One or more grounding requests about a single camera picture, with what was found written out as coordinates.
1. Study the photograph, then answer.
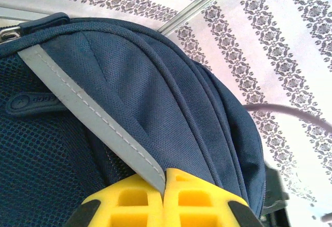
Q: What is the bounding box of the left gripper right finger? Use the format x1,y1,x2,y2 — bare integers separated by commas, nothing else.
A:
163,168,264,227

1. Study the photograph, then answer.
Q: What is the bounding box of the navy blue backpack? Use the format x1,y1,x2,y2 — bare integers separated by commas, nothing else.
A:
0,11,267,227

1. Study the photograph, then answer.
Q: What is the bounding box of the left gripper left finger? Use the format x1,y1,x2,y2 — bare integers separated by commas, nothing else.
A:
66,176,164,227

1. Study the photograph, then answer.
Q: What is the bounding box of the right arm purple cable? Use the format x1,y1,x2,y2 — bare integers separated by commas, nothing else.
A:
243,104,332,222

